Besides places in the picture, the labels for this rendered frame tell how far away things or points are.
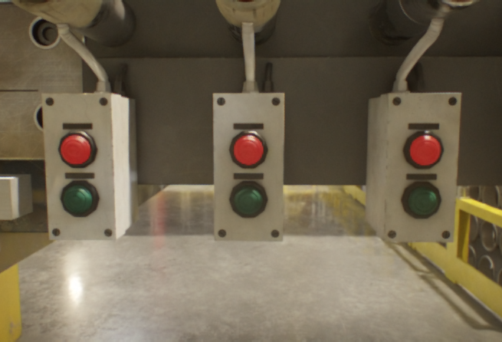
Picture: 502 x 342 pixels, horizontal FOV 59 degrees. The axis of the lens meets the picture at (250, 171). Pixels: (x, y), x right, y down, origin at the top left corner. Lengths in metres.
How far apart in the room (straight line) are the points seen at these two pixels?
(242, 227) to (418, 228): 0.18
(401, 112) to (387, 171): 0.06
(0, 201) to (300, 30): 0.40
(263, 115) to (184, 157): 0.14
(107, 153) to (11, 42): 0.24
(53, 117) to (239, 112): 0.19
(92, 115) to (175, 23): 0.18
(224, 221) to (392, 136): 0.19
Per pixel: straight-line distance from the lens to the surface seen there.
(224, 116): 0.45
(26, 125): 0.64
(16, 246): 1.07
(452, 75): 0.58
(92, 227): 0.49
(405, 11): 0.47
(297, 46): 0.57
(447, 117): 0.48
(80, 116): 0.48
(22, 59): 0.65
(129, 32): 0.58
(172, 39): 0.58
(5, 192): 0.57
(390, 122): 0.46
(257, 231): 0.46
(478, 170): 0.60
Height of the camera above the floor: 0.74
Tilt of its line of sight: 6 degrees down
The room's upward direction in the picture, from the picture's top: straight up
